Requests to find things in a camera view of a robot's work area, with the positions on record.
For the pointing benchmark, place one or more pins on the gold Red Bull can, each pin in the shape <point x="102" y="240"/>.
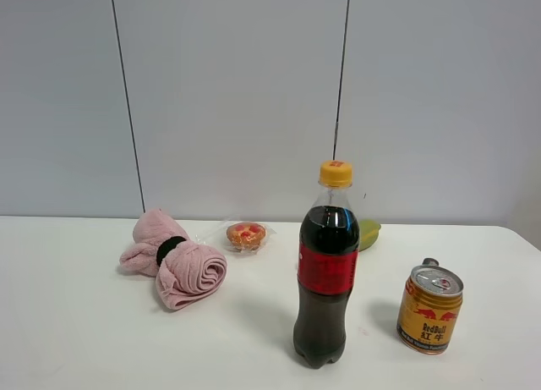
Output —
<point x="431" y="303"/>

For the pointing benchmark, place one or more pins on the wrapped fruit tart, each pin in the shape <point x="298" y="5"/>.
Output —
<point x="240" y="237"/>

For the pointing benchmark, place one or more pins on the cola bottle yellow cap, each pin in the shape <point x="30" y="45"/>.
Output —
<point x="329" y="240"/>

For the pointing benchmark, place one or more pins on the green yellow fruit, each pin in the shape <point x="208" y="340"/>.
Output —
<point x="369" y="233"/>

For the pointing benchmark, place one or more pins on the rolled pink towel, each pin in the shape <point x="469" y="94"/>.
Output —
<point x="184" y="271"/>

